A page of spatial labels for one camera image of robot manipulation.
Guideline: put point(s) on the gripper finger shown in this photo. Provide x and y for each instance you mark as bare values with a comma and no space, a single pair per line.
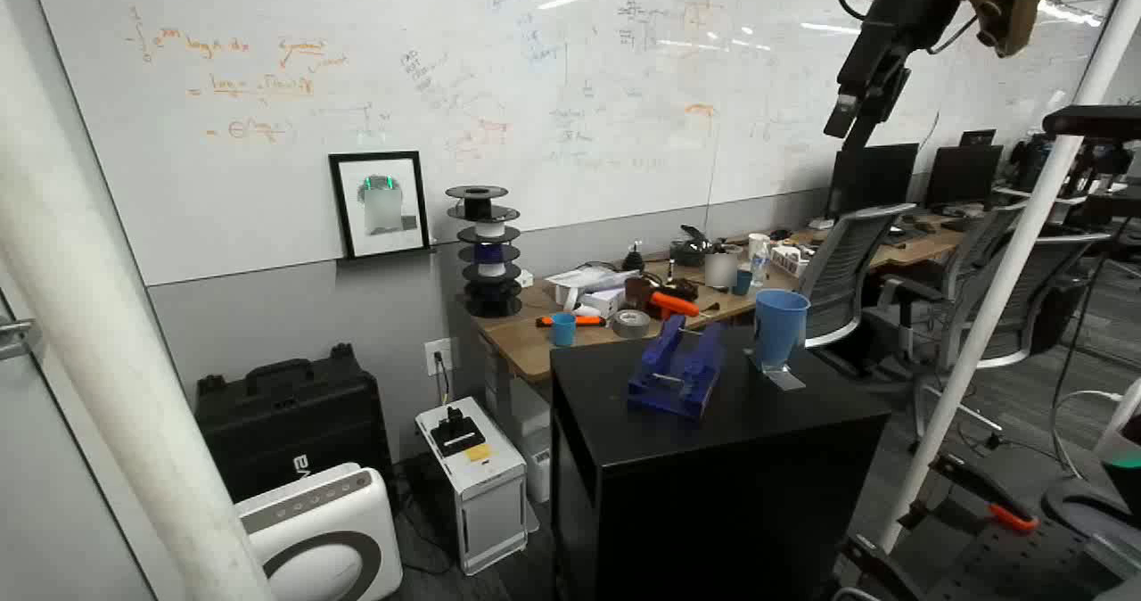
845,111
882,102

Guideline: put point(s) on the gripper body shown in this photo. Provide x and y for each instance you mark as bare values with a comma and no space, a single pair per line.
905,12

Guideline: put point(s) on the blue toy house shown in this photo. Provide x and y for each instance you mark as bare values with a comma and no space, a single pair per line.
682,378

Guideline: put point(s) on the row of monitors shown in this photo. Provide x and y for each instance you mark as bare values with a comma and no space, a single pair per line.
878,177

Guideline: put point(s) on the row of office chairs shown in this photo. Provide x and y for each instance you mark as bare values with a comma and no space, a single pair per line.
847,271

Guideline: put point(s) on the clear water bottle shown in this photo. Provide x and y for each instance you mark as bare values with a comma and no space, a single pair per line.
759,264

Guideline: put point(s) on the small blue cup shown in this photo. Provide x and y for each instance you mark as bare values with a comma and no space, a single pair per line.
742,282
562,329

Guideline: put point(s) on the white paper cup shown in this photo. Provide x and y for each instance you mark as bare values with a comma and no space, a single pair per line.
720,269

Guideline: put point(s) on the white pole stand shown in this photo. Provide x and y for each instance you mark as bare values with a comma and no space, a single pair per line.
125,360
1007,273

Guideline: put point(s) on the large blue plastic cup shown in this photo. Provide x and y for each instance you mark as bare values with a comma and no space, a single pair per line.
780,325

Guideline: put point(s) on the roll of grey tape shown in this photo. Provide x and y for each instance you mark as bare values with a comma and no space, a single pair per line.
631,324

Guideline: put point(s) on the stack of white boxes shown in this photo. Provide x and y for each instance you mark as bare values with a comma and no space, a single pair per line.
593,287

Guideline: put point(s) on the whiteboard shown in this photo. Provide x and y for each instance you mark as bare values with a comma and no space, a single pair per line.
535,75

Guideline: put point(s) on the orange utility knife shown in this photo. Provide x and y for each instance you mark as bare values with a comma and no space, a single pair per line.
584,320

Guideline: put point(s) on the stack of filament spools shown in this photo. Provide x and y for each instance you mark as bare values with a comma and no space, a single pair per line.
486,253

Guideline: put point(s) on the black cabinet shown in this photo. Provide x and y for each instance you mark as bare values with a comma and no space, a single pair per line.
713,476

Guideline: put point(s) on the wooden desk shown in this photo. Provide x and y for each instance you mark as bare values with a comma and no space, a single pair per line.
526,342

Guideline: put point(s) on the black orange clamp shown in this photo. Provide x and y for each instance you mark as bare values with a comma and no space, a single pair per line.
1012,516

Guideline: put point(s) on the black device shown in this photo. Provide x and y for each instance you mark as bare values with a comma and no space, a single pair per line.
456,433

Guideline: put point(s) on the white computer tower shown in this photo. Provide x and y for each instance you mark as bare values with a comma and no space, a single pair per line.
486,503

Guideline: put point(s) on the black hard case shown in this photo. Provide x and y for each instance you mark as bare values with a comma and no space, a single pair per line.
285,432

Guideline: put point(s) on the white air purifier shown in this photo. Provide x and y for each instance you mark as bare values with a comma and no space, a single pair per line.
330,539

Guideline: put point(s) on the black picture frame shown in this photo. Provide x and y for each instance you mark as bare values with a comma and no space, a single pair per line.
381,204

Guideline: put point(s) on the wall socket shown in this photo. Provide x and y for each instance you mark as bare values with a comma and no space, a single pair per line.
439,356

